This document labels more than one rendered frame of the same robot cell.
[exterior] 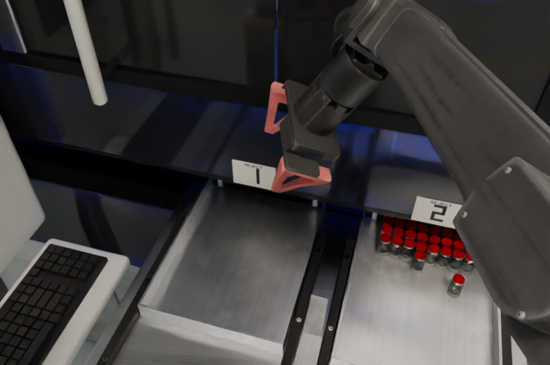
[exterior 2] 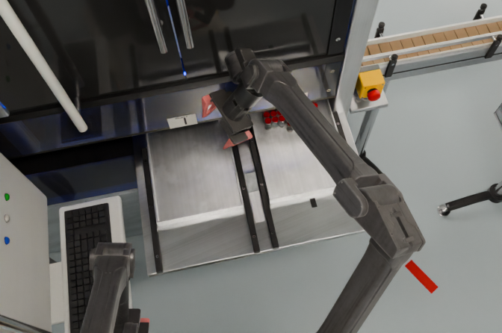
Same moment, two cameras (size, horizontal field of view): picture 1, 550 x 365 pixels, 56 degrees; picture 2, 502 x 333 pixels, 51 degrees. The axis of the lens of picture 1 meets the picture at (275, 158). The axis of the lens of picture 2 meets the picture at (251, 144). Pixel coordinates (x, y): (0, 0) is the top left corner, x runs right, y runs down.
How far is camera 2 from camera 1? 0.72 m
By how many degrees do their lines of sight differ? 25
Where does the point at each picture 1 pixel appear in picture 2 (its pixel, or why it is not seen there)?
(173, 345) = (186, 232)
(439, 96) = (308, 134)
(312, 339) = (254, 193)
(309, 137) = (237, 125)
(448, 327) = not seen: hidden behind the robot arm
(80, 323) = not seen: hidden behind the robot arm
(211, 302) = (192, 200)
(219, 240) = (174, 163)
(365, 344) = (281, 183)
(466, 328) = not seen: hidden behind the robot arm
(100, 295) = (119, 225)
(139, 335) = (165, 236)
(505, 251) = (346, 203)
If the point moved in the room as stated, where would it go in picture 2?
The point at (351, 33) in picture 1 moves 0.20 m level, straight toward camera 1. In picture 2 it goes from (249, 86) to (281, 166)
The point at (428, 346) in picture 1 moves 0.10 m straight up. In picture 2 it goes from (311, 169) to (314, 156)
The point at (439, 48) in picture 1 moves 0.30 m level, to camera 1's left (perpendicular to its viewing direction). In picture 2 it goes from (299, 110) to (157, 178)
